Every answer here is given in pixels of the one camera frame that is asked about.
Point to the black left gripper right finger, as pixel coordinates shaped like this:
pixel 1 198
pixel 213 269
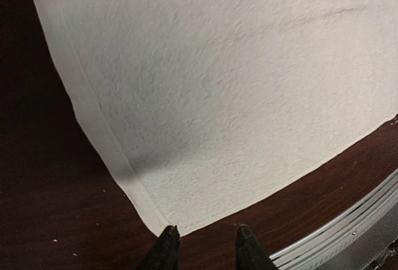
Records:
pixel 249 253

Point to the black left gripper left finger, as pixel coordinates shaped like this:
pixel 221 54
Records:
pixel 163 255

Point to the white towel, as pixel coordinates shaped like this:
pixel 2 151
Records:
pixel 201 108

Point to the aluminium front rail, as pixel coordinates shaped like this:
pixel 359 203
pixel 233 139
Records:
pixel 314 250

